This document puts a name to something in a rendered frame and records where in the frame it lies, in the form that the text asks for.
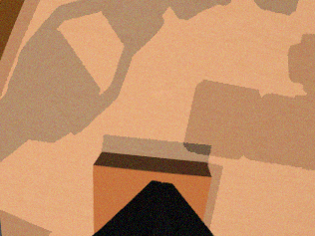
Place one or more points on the brown square block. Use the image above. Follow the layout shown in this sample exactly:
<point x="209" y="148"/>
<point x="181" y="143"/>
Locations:
<point x="119" y="178"/>

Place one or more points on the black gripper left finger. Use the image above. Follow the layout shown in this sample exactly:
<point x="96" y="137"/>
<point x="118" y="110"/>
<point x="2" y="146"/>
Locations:
<point x="138" y="217"/>

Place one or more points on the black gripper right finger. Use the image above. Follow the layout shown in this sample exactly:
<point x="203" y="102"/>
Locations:
<point x="176" y="217"/>

